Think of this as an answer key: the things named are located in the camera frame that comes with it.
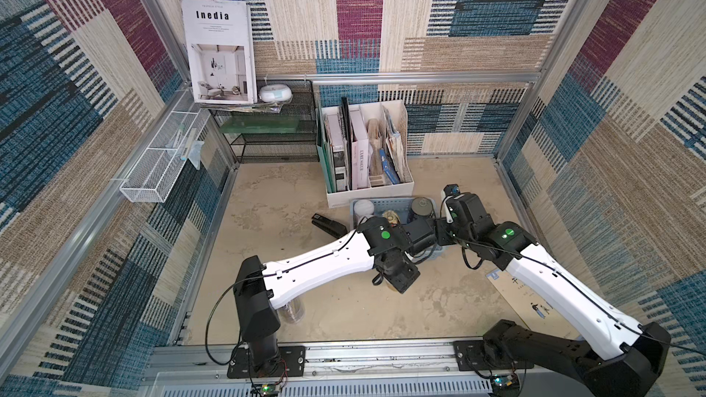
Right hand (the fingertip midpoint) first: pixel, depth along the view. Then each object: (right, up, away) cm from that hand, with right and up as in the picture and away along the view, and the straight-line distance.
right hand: (439, 221), depth 78 cm
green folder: (-33, +20, +8) cm, 39 cm away
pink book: (-22, +23, +16) cm, 36 cm away
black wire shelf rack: (-51, +30, +38) cm, 70 cm away
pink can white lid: (-21, +3, +13) cm, 25 cm away
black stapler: (-33, -4, +17) cm, 37 cm away
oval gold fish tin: (-11, -1, +21) cm, 23 cm away
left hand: (-12, -12, -6) cm, 18 cm away
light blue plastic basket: (-6, +2, +24) cm, 25 cm away
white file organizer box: (-19, +21, +16) cm, 32 cm away
